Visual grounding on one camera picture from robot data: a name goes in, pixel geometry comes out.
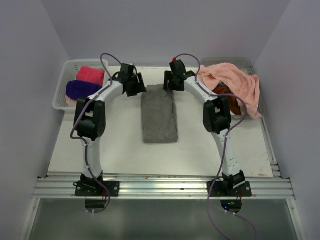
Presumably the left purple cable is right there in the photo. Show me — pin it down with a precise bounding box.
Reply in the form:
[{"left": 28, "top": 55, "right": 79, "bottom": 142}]
[{"left": 69, "top": 52, "right": 123, "bottom": 215}]

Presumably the purple cable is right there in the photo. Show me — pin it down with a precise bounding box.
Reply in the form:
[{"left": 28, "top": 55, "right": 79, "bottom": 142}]
[
  {"left": 69, "top": 52, "right": 123, "bottom": 215},
  {"left": 170, "top": 52, "right": 258, "bottom": 240}
]

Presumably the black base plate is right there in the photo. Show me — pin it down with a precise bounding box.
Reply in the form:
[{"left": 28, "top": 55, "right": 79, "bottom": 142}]
[
  {"left": 209, "top": 178, "right": 253, "bottom": 197},
  {"left": 73, "top": 178, "right": 120, "bottom": 197}
]

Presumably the pale pink rolled towel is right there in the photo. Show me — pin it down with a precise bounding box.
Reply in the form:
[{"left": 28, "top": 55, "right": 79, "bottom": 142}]
[{"left": 65, "top": 96, "right": 77, "bottom": 108}]

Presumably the light pink towel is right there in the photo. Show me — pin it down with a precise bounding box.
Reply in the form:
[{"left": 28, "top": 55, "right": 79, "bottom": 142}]
[{"left": 194, "top": 62, "right": 263, "bottom": 120}]

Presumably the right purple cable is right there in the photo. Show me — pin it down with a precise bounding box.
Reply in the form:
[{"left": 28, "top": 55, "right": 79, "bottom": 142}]
[{"left": 170, "top": 52, "right": 258, "bottom": 240}]

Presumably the aluminium mounting rail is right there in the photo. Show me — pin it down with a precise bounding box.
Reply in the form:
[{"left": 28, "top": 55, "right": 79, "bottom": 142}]
[{"left": 32, "top": 174, "right": 295, "bottom": 200}]

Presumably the grey towel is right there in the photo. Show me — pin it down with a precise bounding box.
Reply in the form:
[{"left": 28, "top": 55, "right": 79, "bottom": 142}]
[{"left": 141, "top": 84, "right": 179, "bottom": 144}]

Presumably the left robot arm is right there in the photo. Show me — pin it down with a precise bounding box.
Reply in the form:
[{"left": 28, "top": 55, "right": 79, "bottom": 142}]
[{"left": 70, "top": 63, "right": 147, "bottom": 197}]

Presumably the purple rolled towel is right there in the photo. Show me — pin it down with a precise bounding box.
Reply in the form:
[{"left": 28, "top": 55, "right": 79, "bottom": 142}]
[{"left": 65, "top": 80, "right": 102, "bottom": 101}]

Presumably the brown towel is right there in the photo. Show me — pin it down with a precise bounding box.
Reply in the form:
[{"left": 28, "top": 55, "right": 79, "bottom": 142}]
[{"left": 213, "top": 85, "right": 243, "bottom": 116}]

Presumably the white plastic basket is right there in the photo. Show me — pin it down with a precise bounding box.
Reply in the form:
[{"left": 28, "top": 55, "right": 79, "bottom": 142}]
[{"left": 52, "top": 59, "right": 109, "bottom": 113}]

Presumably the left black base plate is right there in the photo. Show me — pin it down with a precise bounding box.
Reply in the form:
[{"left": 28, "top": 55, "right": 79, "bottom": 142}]
[{"left": 73, "top": 178, "right": 120, "bottom": 197}]

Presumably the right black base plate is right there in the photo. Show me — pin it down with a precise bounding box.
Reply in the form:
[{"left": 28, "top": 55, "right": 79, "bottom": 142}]
[{"left": 209, "top": 178, "right": 253, "bottom": 197}]

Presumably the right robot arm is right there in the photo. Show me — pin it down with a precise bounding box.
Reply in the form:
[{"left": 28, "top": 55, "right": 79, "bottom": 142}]
[{"left": 163, "top": 57, "right": 246, "bottom": 197}]

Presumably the hot pink rolled towel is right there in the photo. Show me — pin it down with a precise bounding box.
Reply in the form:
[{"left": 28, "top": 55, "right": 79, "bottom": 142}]
[{"left": 76, "top": 66, "right": 105, "bottom": 87}]

